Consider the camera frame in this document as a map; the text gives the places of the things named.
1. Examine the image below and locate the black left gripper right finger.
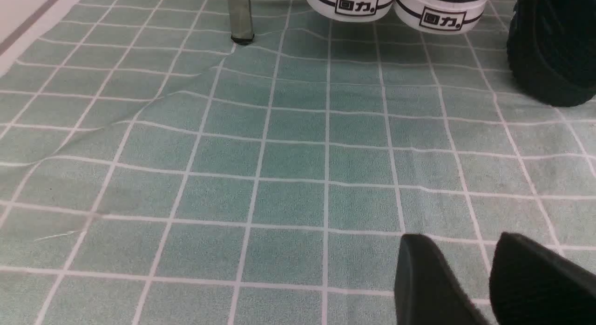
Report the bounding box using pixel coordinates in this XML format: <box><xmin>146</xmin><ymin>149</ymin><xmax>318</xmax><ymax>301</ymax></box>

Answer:
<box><xmin>489</xmin><ymin>232</ymin><xmax>596</xmax><ymax>325</ymax></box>

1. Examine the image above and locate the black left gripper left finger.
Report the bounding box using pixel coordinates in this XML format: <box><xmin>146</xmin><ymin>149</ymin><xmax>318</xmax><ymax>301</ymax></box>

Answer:
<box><xmin>394</xmin><ymin>234</ymin><xmax>489</xmax><ymax>325</ymax></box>

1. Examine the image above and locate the black knit sneaker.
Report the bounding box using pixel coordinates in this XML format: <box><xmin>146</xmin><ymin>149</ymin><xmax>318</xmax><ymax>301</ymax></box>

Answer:
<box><xmin>507</xmin><ymin>0</ymin><xmax>596</xmax><ymax>107</ymax></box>

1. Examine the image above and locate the metal shoe rack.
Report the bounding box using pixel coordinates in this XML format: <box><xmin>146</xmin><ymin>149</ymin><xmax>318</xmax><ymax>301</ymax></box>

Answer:
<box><xmin>226</xmin><ymin>0</ymin><xmax>255</xmax><ymax>45</ymax></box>

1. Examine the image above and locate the black white canvas sneaker right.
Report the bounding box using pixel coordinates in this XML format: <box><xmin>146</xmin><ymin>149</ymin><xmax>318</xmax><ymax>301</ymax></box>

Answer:
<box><xmin>393</xmin><ymin>0</ymin><xmax>488</xmax><ymax>35</ymax></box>

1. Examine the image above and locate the black white canvas sneaker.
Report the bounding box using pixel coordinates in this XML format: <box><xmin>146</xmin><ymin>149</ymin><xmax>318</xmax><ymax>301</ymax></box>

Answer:
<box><xmin>393</xmin><ymin>0</ymin><xmax>488</xmax><ymax>35</ymax></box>
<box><xmin>307</xmin><ymin>0</ymin><xmax>394</xmax><ymax>22</ymax></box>

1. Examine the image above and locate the green checked floor mat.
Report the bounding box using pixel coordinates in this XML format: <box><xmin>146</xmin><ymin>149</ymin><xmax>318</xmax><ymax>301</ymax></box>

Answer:
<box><xmin>0</xmin><ymin>0</ymin><xmax>595</xmax><ymax>325</ymax></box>

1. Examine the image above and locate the black white canvas sneaker left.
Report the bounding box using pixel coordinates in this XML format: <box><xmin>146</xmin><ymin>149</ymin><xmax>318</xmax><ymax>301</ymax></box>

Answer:
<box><xmin>307</xmin><ymin>0</ymin><xmax>394</xmax><ymax>22</ymax></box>

